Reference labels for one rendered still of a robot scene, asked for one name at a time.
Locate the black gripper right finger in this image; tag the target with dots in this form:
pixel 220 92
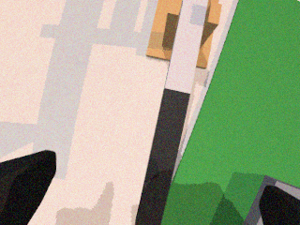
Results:
pixel 278 207

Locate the green flat mat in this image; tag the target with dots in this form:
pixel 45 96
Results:
pixel 249 123

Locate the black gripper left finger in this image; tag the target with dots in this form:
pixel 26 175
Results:
pixel 23 183

